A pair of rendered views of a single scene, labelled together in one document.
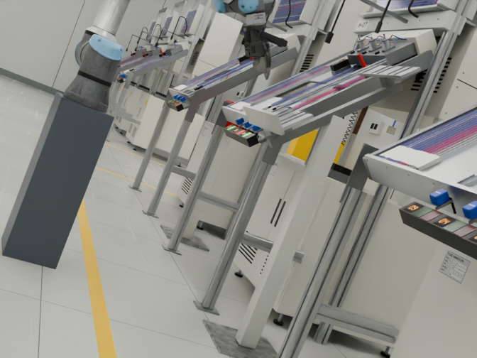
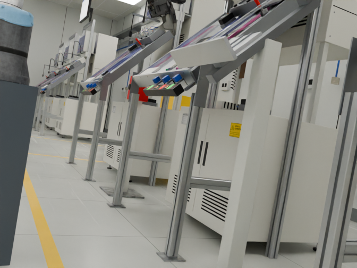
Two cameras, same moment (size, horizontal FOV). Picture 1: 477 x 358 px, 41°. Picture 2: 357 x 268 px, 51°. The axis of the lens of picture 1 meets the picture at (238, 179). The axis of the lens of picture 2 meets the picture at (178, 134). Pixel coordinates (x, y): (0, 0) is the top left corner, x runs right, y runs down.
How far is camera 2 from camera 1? 0.97 m
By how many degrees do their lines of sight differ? 8
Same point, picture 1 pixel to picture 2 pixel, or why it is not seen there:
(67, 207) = (7, 195)
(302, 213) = (256, 144)
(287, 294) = not seen: hidden behind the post
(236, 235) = (185, 181)
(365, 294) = (297, 204)
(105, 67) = (16, 35)
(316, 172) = (261, 99)
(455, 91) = (333, 16)
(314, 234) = not seen: hidden behind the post
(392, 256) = (312, 166)
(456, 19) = not seen: outside the picture
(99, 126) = (23, 100)
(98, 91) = (14, 63)
